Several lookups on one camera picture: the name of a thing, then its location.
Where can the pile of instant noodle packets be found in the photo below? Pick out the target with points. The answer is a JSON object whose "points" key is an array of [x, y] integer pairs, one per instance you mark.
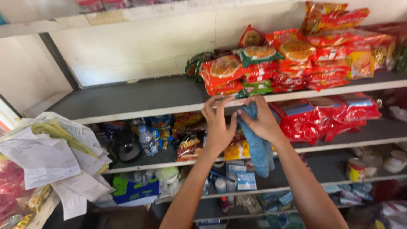
{"points": [[295, 54]]}

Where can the small blue and white boxes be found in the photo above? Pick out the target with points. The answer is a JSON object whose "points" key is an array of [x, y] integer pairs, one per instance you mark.
{"points": [[241, 178]]}

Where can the heap of colourful snack packets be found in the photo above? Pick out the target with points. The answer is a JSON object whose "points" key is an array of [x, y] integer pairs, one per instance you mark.
{"points": [[187, 140]]}

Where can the grey shelf unit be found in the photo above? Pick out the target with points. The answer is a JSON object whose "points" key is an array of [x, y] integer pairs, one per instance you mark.
{"points": [[152, 95]]}

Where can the yellow snack packet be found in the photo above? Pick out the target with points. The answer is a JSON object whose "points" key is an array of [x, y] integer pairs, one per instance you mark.
{"points": [[237, 151]]}

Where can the person's right hand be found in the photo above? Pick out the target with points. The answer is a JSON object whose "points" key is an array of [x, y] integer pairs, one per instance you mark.
{"points": [[264, 122]]}

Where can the black round appliance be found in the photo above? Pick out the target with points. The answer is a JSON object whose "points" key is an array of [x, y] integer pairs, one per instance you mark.
{"points": [[127, 149]]}

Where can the blue cleaning cloth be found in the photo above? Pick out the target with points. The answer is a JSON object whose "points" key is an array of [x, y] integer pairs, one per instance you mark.
{"points": [[259, 149]]}

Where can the pile of paper receipts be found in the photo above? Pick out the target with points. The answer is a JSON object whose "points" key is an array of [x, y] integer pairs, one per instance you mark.
{"points": [[54, 155]]}

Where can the pile of red shiny packets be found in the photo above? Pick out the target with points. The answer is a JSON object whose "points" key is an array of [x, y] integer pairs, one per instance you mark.
{"points": [[321, 119]]}

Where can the white plastic jars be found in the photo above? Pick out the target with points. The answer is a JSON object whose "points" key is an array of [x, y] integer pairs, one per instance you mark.
{"points": [[396, 160]]}

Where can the heap of red plastic bags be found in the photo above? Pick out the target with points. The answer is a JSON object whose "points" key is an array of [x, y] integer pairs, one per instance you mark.
{"points": [[14, 194]]}

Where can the clear plastic water bottle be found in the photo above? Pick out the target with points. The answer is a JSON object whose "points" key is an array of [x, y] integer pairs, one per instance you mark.
{"points": [[147, 141]]}

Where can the blue and green carton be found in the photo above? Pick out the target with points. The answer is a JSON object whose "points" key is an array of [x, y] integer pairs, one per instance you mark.
{"points": [[135, 190]]}

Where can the yellow and red tin can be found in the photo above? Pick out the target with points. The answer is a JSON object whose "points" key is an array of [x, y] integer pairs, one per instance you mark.
{"points": [[355, 170]]}

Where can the person's left hand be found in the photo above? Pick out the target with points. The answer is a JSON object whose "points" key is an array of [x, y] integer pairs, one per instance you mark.
{"points": [[217, 130]]}

